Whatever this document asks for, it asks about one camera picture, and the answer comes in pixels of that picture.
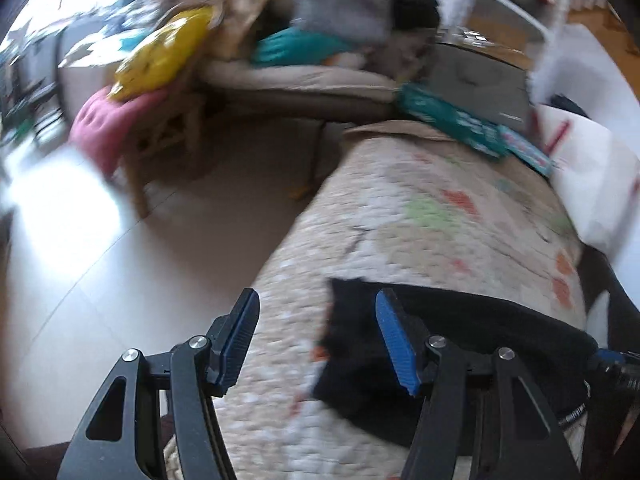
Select black pants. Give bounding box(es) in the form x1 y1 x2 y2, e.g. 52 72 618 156
312 277 601 448

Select white pillow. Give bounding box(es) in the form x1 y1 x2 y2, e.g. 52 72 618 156
536 104 640 256

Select yellow plastic bag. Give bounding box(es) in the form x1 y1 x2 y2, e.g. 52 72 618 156
107 6 217 102

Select grey box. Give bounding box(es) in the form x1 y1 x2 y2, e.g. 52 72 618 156
426 40 532 128

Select patterned quilted blanket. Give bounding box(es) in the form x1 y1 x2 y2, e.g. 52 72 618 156
164 132 590 480

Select beige sofa cushion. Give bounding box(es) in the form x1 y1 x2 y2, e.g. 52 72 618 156
200 57 401 121

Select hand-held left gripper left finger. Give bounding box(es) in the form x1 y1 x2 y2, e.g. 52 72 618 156
56 287 261 480

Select brown cardboard box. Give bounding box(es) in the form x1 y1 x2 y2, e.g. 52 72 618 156
177 0 288 61

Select pink cushion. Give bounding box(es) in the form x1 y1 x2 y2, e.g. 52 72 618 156
69 85 161 177

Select black cloth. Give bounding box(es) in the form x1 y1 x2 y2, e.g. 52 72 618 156
376 0 442 36

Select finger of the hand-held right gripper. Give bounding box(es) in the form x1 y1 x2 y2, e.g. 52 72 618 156
586 348 640 392

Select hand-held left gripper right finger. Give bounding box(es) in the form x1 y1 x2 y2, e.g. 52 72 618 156
375 287 583 480

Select wooden chair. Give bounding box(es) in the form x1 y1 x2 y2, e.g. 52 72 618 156
120 67 208 218

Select teal flat box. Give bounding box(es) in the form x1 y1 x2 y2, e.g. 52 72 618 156
397 82 556 177

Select grey cloth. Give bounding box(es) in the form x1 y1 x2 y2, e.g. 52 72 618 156
290 0 393 43

